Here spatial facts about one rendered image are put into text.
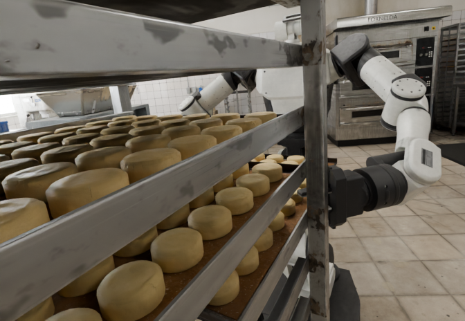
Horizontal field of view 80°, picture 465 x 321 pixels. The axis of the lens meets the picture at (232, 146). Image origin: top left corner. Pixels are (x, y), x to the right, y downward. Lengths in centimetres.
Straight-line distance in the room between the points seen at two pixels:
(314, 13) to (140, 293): 40
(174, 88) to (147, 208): 581
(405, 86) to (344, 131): 419
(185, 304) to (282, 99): 90
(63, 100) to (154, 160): 154
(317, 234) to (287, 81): 63
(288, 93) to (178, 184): 87
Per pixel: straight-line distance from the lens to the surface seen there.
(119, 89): 70
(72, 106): 174
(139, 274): 26
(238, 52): 26
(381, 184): 61
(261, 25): 580
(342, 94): 489
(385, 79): 93
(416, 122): 80
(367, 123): 502
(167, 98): 603
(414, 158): 67
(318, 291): 59
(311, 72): 44
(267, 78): 105
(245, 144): 27
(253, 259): 40
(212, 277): 25
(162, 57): 18
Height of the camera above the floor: 130
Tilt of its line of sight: 14 degrees down
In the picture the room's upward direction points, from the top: 6 degrees counter-clockwise
